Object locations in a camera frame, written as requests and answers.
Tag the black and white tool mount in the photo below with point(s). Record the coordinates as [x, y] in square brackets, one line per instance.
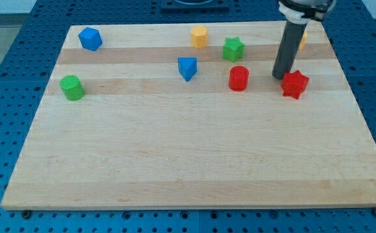
[302, 11]

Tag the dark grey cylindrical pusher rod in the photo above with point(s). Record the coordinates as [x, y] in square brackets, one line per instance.
[291, 39]

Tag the red star block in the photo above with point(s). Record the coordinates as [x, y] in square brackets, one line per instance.
[294, 84]

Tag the green star block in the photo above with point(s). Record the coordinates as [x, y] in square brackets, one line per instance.
[233, 49]

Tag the yellow block behind rod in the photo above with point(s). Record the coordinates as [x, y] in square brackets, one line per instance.
[303, 41]

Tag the red cylinder block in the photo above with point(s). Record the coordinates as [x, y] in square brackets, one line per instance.
[238, 78]

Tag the yellow hexagon block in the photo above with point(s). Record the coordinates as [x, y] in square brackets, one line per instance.
[199, 36]

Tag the blue triangle block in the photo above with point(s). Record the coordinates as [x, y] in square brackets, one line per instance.
[187, 67]

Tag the wooden board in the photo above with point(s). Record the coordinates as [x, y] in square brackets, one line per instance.
[143, 138]

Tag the blue cube block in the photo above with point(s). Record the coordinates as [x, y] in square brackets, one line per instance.
[90, 38]

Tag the green cylinder block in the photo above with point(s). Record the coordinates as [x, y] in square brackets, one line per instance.
[72, 87]

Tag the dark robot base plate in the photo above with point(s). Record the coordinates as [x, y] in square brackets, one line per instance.
[194, 4]

